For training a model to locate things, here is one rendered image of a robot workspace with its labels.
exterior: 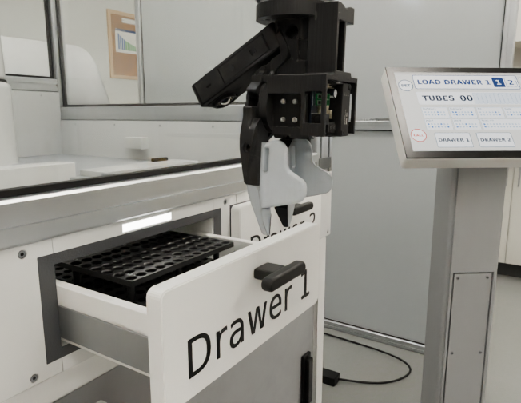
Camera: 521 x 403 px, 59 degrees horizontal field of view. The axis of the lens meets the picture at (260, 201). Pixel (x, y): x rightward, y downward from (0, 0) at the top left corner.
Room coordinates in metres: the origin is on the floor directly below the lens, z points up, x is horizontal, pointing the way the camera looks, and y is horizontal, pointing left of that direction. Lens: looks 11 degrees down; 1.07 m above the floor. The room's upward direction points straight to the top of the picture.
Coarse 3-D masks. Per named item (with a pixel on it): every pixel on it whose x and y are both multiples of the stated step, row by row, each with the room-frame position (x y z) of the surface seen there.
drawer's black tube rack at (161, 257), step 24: (144, 240) 0.60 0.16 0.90; (168, 240) 0.61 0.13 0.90; (192, 240) 0.60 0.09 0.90; (216, 240) 0.61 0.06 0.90; (72, 264) 0.51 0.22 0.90; (96, 264) 0.51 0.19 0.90; (120, 264) 0.50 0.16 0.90; (144, 264) 0.50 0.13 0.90; (192, 264) 0.59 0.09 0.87; (96, 288) 0.51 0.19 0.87; (120, 288) 0.50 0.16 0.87; (144, 288) 0.50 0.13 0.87
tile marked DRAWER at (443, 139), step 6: (438, 132) 1.20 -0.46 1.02; (444, 132) 1.20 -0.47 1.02; (450, 132) 1.20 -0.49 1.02; (456, 132) 1.20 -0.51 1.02; (462, 132) 1.21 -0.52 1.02; (468, 132) 1.21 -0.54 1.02; (438, 138) 1.19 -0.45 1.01; (444, 138) 1.19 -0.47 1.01; (450, 138) 1.19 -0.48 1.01; (456, 138) 1.19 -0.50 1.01; (462, 138) 1.19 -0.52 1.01; (468, 138) 1.19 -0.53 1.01; (438, 144) 1.18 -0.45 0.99; (444, 144) 1.18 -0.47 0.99; (450, 144) 1.18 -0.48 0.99; (456, 144) 1.18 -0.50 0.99; (462, 144) 1.18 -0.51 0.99; (468, 144) 1.18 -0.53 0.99
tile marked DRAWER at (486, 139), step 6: (480, 132) 1.21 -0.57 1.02; (486, 132) 1.21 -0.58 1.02; (492, 132) 1.21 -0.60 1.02; (498, 132) 1.21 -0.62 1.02; (504, 132) 1.21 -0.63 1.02; (510, 132) 1.21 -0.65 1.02; (480, 138) 1.20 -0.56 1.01; (486, 138) 1.20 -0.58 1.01; (492, 138) 1.20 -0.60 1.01; (498, 138) 1.20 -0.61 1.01; (504, 138) 1.20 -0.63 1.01; (510, 138) 1.20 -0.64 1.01; (480, 144) 1.18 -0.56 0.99; (486, 144) 1.18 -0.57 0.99; (492, 144) 1.19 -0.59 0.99; (498, 144) 1.19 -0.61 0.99; (504, 144) 1.19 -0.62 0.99; (510, 144) 1.19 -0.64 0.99
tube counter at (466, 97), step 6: (462, 96) 1.29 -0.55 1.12; (468, 96) 1.29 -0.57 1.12; (474, 96) 1.29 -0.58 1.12; (480, 96) 1.29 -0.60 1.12; (486, 96) 1.29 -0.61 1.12; (492, 96) 1.29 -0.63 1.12; (498, 96) 1.29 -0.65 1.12; (504, 96) 1.29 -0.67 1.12; (510, 96) 1.29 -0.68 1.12; (516, 96) 1.30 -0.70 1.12; (462, 102) 1.27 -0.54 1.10; (468, 102) 1.27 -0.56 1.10; (474, 102) 1.27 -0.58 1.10; (480, 102) 1.27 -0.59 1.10; (486, 102) 1.28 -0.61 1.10; (492, 102) 1.28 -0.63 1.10; (498, 102) 1.28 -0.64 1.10; (504, 102) 1.28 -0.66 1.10; (510, 102) 1.28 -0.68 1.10; (516, 102) 1.28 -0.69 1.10
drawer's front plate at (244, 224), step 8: (304, 200) 0.87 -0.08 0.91; (312, 200) 0.90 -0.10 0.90; (320, 200) 0.93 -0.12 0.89; (232, 208) 0.70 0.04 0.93; (240, 208) 0.69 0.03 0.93; (248, 208) 0.71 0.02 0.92; (272, 208) 0.77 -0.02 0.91; (312, 208) 0.90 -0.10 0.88; (320, 208) 0.93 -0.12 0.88; (232, 216) 0.70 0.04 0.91; (240, 216) 0.69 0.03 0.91; (248, 216) 0.71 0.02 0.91; (272, 216) 0.77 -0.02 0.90; (296, 216) 0.84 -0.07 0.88; (304, 216) 0.87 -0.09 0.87; (312, 216) 0.90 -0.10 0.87; (232, 224) 0.70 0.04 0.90; (240, 224) 0.69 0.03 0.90; (248, 224) 0.71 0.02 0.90; (256, 224) 0.73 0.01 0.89; (272, 224) 0.77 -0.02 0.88; (280, 224) 0.79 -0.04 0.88; (232, 232) 0.70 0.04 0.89; (240, 232) 0.69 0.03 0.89; (248, 232) 0.71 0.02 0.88; (256, 232) 0.73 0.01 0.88; (272, 232) 0.77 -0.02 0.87; (256, 240) 0.73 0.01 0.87
